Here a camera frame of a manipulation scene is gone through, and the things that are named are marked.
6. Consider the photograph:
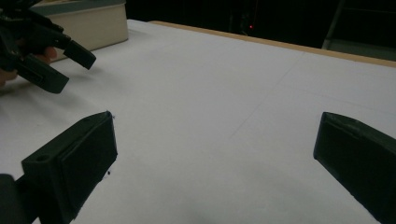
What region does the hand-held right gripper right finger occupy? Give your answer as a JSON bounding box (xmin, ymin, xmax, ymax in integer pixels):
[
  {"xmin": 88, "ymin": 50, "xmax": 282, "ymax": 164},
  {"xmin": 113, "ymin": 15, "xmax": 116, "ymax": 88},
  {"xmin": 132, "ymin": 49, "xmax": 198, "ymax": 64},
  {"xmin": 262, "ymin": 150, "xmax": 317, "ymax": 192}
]
[{"xmin": 313, "ymin": 111, "xmax": 396, "ymax": 224}]

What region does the white table cover sheet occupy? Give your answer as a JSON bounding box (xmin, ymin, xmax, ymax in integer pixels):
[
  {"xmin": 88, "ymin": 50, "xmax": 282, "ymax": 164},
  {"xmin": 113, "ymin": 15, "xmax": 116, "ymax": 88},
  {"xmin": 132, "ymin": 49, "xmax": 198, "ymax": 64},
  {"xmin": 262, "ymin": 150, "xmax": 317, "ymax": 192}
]
[{"xmin": 0, "ymin": 19, "xmax": 396, "ymax": 224}]

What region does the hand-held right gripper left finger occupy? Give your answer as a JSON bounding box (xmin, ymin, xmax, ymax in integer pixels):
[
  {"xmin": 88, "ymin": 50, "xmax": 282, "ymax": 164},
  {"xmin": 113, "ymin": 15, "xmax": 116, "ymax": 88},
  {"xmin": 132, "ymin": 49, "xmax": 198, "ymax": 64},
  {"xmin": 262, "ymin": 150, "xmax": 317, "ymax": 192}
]
[{"xmin": 21, "ymin": 110, "xmax": 119, "ymax": 224}]

